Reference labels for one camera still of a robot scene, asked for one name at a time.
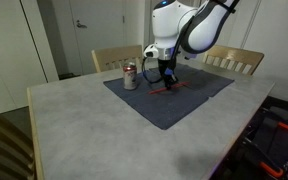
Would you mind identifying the wooden chair right side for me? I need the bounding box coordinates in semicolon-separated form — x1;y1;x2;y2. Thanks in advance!
203;45;264;76

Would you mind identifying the orange handled clamp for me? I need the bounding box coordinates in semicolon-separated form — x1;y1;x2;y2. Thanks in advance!
242;138;285;179
267;114;288;130

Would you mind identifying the door with metal handle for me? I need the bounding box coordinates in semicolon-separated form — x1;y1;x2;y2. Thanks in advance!
70;0;125;74

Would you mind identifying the dark blue placemat near can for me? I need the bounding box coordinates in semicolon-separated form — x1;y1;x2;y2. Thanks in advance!
103;73;208;130

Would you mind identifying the wooden chair foreground left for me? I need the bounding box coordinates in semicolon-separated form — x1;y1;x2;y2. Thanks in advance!
0;113;37;180

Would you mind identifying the red soda can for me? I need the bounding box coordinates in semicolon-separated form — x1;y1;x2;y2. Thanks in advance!
123;62;137;90

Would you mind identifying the wooden chair behind can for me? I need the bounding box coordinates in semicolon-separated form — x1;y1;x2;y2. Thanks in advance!
91;45;142;72

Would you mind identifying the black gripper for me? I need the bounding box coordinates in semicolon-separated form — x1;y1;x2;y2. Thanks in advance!
158;59;178;90

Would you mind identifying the dark grey placemat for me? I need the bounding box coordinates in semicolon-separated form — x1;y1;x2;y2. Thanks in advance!
148;64;233;97

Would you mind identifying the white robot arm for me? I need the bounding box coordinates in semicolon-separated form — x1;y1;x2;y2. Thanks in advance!
143;0;240;90

